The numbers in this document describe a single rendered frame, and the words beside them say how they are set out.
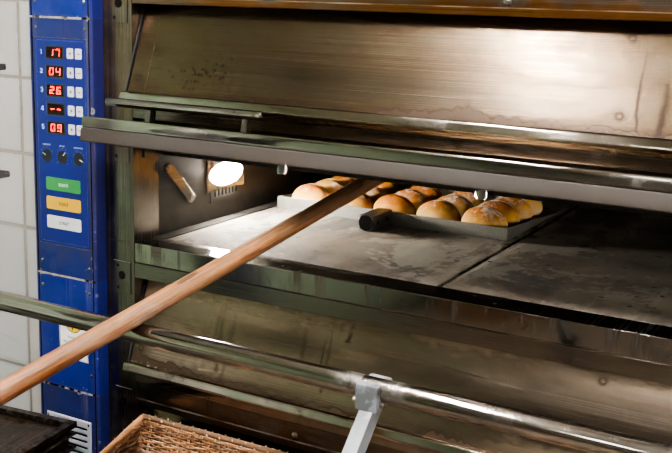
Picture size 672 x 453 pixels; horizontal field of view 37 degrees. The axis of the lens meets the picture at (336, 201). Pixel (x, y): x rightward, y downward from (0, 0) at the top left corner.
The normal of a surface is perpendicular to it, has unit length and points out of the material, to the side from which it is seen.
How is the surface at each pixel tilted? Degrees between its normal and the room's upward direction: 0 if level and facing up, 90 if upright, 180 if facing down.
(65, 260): 90
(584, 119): 70
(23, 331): 90
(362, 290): 90
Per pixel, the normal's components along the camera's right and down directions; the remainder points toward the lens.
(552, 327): -0.48, 0.16
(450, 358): -0.44, -0.18
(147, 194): 0.87, 0.12
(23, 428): 0.03, -0.98
